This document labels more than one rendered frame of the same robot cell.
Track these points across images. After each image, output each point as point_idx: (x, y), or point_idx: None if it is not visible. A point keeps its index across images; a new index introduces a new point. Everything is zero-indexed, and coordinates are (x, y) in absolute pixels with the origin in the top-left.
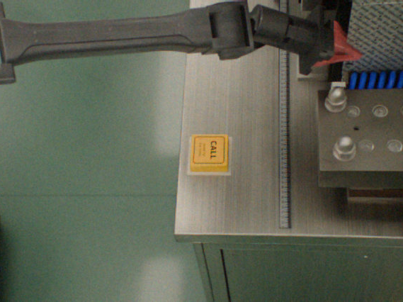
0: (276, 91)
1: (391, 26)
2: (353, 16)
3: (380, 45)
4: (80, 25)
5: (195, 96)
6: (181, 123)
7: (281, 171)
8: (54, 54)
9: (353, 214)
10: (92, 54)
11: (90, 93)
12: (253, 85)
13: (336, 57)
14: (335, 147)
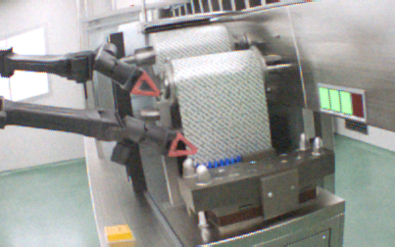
0: (154, 215)
1: (207, 119)
2: (181, 113)
3: (206, 137)
4: (34, 104)
5: (104, 222)
6: (98, 230)
7: (170, 233)
8: (23, 113)
9: (225, 233)
10: (39, 122)
11: None
12: (139, 216)
13: (181, 151)
14: (196, 176)
